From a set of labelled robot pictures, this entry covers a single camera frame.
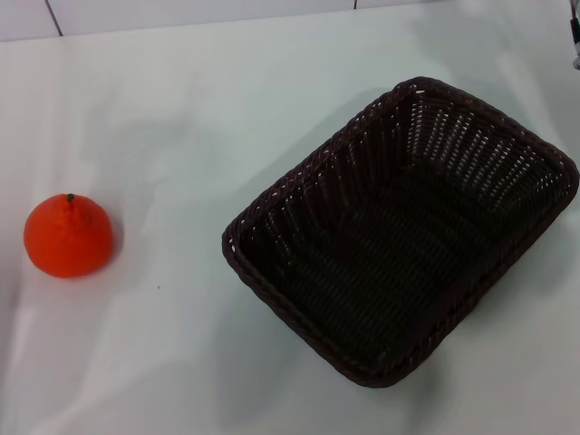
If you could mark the dark brown woven basket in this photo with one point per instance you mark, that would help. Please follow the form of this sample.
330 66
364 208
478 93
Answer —
389 254

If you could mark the orange tangerine fruit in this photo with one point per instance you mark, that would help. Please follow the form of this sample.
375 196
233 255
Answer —
68 240

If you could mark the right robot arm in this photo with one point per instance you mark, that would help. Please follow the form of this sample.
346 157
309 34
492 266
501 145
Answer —
577 52

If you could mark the white tablecloth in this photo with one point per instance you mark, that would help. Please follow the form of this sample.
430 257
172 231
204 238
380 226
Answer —
181 362

